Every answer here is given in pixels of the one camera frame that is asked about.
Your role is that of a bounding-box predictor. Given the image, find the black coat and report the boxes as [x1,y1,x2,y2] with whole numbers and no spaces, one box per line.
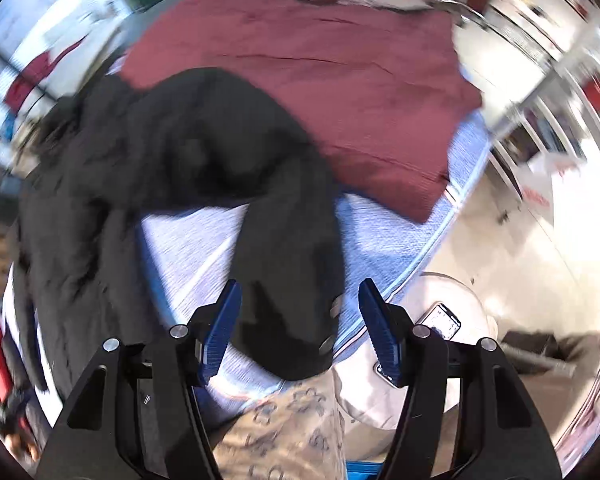
[7,67,346,391]

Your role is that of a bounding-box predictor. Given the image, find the white shelving unit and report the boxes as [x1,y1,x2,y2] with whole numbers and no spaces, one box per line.
[480,10,600,211]

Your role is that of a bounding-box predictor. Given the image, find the smartphone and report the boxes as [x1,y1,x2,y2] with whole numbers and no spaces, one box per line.
[416,302,462,341]

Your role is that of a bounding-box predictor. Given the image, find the maroon cloth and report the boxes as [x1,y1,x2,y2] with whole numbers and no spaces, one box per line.
[2,37,88,106]

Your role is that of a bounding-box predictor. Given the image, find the maroon quilt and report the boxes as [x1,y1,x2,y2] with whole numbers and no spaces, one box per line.
[117,0,483,223]

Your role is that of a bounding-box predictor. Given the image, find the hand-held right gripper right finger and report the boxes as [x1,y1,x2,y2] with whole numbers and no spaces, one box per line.
[357,277,563,480]

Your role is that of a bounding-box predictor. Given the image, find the white paper bag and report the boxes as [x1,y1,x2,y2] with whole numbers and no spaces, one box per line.
[522,152,586,211]

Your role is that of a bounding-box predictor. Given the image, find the light blue striped bed sheet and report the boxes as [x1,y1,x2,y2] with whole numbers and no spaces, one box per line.
[135,0,493,426]

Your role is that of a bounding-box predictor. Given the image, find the person's floral trouser leg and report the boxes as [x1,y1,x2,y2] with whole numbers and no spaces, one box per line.
[212,375,351,480]

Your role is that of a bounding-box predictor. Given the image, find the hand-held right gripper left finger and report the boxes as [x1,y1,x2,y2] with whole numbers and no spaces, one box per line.
[35,279,243,480]

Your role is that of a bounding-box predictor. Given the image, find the white round stool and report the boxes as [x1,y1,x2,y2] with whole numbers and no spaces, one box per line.
[330,272,501,431]

